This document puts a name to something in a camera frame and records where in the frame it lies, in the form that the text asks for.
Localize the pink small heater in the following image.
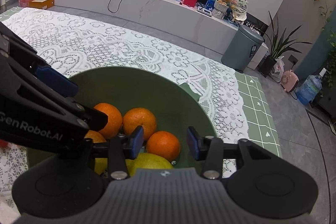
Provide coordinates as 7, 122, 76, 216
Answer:
280, 70, 299, 93

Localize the white plastic bag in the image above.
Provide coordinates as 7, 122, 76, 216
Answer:
269, 56, 284, 83

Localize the teddy bear in basket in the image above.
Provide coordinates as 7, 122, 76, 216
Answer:
214, 0, 232, 12

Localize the orange cardboard box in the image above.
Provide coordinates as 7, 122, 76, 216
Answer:
29, 0, 55, 10

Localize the white lace tablecloth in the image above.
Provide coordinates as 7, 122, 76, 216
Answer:
0, 7, 250, 217

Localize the green grid mat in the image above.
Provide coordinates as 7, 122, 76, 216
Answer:
219, 72, 282, 157

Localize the blue water jug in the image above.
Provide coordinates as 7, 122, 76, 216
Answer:
295, 75, 322, 106

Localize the potted long-leaf plant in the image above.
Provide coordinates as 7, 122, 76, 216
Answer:
259, 12, 311, 77

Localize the green colander bowl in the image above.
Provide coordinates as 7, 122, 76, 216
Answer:
26, 65, 218, 177

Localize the grey-blue pedal trash can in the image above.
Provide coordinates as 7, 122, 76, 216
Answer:
221, 25, 265, 72

